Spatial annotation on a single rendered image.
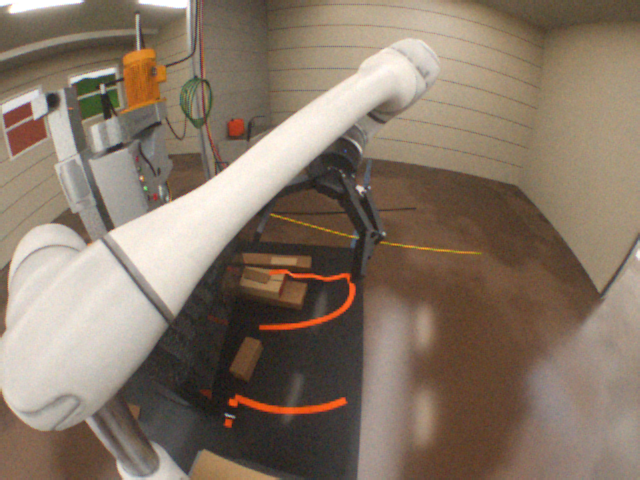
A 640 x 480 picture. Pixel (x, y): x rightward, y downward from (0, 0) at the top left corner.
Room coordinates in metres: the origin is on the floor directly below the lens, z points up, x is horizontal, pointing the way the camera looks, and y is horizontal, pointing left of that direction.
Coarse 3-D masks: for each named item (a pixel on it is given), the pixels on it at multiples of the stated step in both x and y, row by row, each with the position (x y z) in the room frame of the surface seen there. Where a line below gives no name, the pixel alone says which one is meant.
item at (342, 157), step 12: (336, 144) 0.40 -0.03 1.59; (348, 144) 0.41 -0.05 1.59; (324, 156) 0.39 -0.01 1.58; (336, 156) 0.38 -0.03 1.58; (348, 156) 0.38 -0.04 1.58; (312, 168) 0.36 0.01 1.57; (336, 168) 0.38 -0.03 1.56; (348, 168) 0.38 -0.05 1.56; (324, 180) 0.34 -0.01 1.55; (336, 180) 0.35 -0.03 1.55; (324, 192) 0.34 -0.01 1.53; (336, 192) 0.33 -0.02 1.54
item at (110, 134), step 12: (144, 108) 1.22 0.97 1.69; (156, 108) 1.45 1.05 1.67; (108, 120) 0.83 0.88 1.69; (120, 120) 0.88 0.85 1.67; (132, 120) 1.00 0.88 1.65; (144, 120) 1.18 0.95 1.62; (156, 120) 1.42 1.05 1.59; (96, 132) 0.79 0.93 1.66; (108, 132) 0.82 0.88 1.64; (120, 132) 0.87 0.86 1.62; (132, 132) 0.96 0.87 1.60; (96, 144) 0.79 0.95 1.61; (108, 144) 0.81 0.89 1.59; (120, 144) 0.92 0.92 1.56
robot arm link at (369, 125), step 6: (366, 114) 0.46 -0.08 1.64; (360, 120) 0.46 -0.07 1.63; (366, 120) 0.46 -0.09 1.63; (372, 120) 0.46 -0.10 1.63; (378, 120) 0.46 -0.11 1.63; (360, 126) 0.47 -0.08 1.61; (366, 126) 0.47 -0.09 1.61; (372, 126) 0.47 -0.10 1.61; (378, 126) 0.47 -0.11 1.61; (366, 132) 0.47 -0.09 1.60; (372, 132) 0.48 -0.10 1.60; (366, 138) 0.48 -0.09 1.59; (366, 144) 0.50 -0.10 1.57
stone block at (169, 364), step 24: (216, 264) 1.08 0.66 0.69; (240, 264) 1.31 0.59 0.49; (216, 288) 0.93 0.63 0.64; (192, 312) 0.70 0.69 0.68; (216, 312) 0.82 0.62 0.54; (168, 336) 0.51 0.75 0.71; (192, 336) 0.58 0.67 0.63; (216, 336) 0.71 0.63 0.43; (168, 360) 0.40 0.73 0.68; (192, 360) 0.45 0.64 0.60; (216, 360) 0.59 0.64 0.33; (144, 384) 0.35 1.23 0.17; (168, 384) 0.30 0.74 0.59; (192, 384) 0.35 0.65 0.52
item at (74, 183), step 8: (88, 160) 1.22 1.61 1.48; (72, 168) 1.09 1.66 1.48; (80, 168) 1.14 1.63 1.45; (88, 168) 1.19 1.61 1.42; (64, 176) 1.05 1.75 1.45; (72, 176) 1.08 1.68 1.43; (80, 176) 1.12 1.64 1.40; (88, 176) 1.17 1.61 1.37; (64, 184) 1.05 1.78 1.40; (72, 184) 1.07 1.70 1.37; (80, 184) 1.10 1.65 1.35; (96, 184) 1.21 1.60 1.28; (72, 192) 1.06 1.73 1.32; (80, 192) 1.09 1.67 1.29; (88, 192) 1.13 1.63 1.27; (72, 200) 1.05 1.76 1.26
